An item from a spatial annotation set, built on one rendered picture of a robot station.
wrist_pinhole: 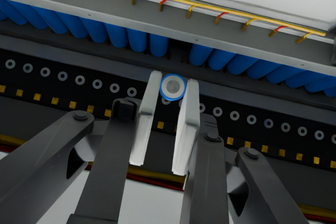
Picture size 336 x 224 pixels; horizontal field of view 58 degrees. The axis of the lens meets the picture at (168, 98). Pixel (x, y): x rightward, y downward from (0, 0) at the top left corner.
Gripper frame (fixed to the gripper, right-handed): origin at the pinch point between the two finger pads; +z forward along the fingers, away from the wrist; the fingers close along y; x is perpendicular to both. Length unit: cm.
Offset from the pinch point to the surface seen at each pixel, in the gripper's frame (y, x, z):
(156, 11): -2.4, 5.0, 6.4
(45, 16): -12.1, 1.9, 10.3
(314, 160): 18.2, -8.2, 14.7
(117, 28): -5.6, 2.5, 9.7
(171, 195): 1.6, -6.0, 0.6
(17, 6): -14.1, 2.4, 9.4
